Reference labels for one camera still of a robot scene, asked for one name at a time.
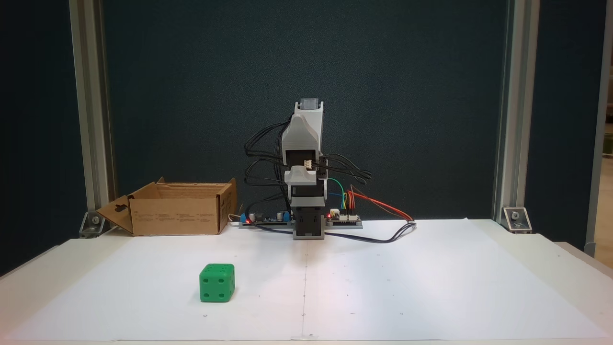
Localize wide grey fixed gripper jaw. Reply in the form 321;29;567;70
284;166;318;186

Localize green dice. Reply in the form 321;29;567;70
199;263;236;303

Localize circuit board with blue terminal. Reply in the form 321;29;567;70
239;208;294;229

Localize small motor controller board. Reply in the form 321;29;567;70
326;208;363;229

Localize open cardboard box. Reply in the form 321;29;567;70
97;177;238;236

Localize green wire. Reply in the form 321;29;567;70
328;178;347;211

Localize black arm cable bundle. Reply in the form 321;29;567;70
244;120;294;226
318;153;373;186

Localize red wire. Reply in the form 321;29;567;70
347;190;413;222

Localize orange wire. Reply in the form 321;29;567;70
351;184;414;222

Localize metal corner bracket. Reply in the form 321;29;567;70
501;207;533;234
79;211;114;239

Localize aluminium frame post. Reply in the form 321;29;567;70
69;0;116;223
492;0;540;226
584;0;613;258

